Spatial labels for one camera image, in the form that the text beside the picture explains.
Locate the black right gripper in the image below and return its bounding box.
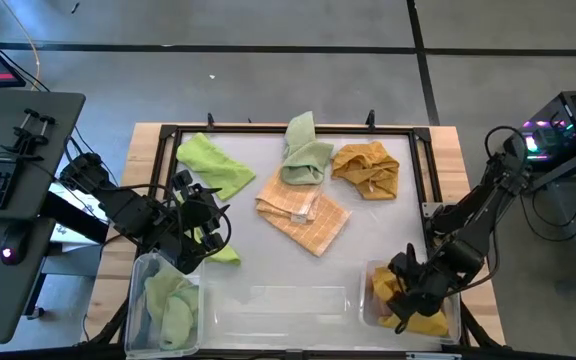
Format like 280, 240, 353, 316
386, 242, 452, 335

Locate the black clamp stand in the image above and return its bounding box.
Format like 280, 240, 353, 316
0, 107, 57, 162

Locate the terracotta microfiber towel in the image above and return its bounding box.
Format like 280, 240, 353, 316
373, 299, 394, 321

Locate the black monitor cable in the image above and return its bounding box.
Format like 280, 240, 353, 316
0, 48, 52, 94

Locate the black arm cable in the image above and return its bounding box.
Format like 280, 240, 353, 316
62, 124, 119, 186

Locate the black computer mouse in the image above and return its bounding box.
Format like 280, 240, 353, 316
0, 230, 27, 266

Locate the orange cable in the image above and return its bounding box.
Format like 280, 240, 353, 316
0, 0, 43, 92

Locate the mustard yellow microfiber towel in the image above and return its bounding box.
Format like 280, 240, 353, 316
331, 140, 401, 202
371, 266, 450, 338

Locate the large sage green towel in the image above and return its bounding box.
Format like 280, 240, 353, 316
142, 267, 200, 351

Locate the lime green microfiber towel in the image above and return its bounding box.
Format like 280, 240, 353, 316
175, 132, 257, 202
187, 227, 243, 267

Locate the small sage green towel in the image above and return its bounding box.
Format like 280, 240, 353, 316
280, 110, 335, 186

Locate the clear plastic bin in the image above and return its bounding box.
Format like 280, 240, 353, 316
202, 282, 364, 349
124, 251, 207, 359
358, 259, 463, 346

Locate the white printed box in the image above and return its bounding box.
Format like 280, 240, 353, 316
47, 180, 112, 247

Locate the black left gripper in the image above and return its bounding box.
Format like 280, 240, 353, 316
170, 168, 226, 253

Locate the black table leg strut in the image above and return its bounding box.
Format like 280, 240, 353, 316
85, 294, 130, 347
460, 299, 505, 349

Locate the peach checked microfiber towel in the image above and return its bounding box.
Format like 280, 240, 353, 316
255, 167, 353, 258

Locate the white work surface sheet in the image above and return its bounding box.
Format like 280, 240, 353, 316
167, 130, 444, 351

